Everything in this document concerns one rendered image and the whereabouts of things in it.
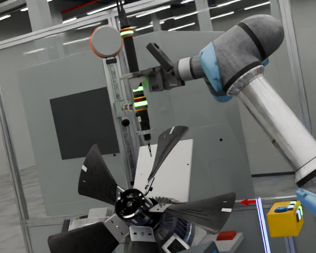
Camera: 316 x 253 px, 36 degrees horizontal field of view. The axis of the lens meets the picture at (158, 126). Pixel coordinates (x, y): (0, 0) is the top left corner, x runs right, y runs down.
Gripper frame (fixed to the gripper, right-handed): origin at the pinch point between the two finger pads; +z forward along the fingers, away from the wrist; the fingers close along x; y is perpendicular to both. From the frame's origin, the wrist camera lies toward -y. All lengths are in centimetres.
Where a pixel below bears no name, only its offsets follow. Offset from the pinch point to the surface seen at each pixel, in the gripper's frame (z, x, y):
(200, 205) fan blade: -17, 1, 48
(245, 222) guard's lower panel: -11, 70, 76
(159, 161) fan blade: -1.9, 7.9, 32.4
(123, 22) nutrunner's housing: -3.1, -2.1, -17.8
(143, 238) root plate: 3, -7, 56
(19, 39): 100, 70, -37
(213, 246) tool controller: -43, -59, 42
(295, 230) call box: -43, 21, 65
